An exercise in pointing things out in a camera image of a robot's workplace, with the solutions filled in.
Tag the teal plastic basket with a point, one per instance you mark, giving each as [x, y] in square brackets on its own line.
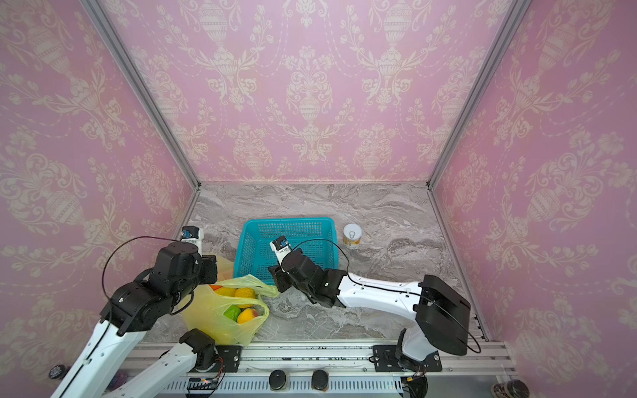
[315, 236]

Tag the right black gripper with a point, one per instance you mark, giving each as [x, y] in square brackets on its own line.
[278, 278]

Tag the yellow plastic bag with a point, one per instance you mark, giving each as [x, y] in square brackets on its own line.
[205, 309]

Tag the left black round knob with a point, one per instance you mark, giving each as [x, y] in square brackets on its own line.
[278, 380]

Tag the right black round knob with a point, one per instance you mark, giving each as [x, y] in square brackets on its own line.
[320, 380]

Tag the black round knob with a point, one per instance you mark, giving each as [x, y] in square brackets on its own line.
[278, 380]
[320, 380]

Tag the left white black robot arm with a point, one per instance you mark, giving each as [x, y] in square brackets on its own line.
[131, 312]

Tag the purple plastic bottle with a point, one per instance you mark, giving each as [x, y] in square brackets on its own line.
[58, 372]

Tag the yellow mango fruit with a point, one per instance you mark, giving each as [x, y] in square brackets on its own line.
[224, 291]

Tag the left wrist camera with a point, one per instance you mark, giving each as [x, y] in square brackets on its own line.
[193, 235]

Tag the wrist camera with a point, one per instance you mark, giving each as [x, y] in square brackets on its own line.
[281, 247]
[193, 235]

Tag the orange yellow fruit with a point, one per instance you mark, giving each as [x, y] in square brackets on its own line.
[247, 315]

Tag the yellow lemon fruit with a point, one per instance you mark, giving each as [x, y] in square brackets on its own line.
[245, 293]

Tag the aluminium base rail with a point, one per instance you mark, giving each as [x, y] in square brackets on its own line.
[356, 368]

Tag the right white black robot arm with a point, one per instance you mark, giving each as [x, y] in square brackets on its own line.
[439, 315]

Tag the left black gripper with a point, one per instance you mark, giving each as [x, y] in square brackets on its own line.
[211, 263]

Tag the white yellow tin can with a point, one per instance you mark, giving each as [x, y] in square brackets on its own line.
[352, 235]

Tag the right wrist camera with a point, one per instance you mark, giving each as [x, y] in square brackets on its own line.
[281, 247]

